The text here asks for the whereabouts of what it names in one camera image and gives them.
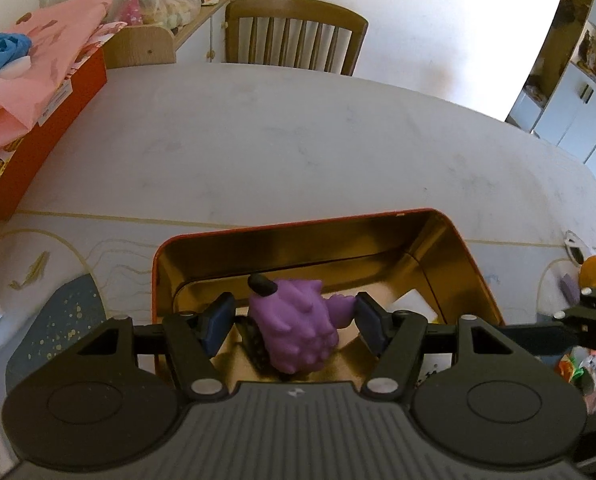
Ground dark purple block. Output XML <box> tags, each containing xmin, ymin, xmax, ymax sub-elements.
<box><xmin>560</xmin><ymin>274</ymin><xmax>580</xmax><ymax>306</ymax></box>

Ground red snack packet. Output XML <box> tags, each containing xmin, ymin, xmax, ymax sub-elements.
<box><xmin>554</xmin><ymin>354</ymin><xmax>594</xmax><ymax>386</ymax></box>

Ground purple spiky toy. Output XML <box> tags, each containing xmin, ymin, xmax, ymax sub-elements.
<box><xmin>247</xmin><ymin>274</ymin><xmax>356</xmax><ymax>375</ymax></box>

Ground white sunglasses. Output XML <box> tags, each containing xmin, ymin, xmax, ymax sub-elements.
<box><xmin>564</xmin><ymin>230</ymin><xmax>596</xmax><ymax>266</ymax></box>

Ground red metal tin box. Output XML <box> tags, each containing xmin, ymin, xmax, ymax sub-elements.
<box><xmin>151</xmin><ymin>207</ymin><xmax>505</xmax><ymax>391</ymax></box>

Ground round placemat left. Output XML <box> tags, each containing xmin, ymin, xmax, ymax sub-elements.
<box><xmin>0</xmin><ymin>230</ymin><xmax>106</xmax><ymax>477</ymax></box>

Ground red cardboard box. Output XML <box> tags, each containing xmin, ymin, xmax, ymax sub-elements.
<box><xmin>0</xmin><ymin>49</ymin><xmax>107</xmax><ymax>220</ymax></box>

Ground wooden side shelf cabinet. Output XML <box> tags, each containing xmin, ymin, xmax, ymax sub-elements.
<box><xmin>103</xmin><ymin>0</ymin><xmax>230</xmax><ymax>70</ymax></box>

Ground wooden chair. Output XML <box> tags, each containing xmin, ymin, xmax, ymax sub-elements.
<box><xmin>224</xmin><ymin>0</ymin><xmax>368</xmax><ymax>76</ymax></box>

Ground blue cloth toy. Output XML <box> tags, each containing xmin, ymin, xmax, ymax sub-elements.
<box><xmin>0</xmin><ymin>32</ymin><xmax>32</xmax><ymax>69</ymax></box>

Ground white plastic bag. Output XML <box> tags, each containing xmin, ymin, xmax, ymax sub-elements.
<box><xmin>106</xmin><ymin>0</ymin><xmax>202</xmax><ymax>29</ymax></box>

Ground white wall cabinet unit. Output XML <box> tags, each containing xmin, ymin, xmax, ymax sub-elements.
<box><xmin>506</xmin><ymin>0</ymin><xmax>596</xmax><ymax>179</ymax></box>

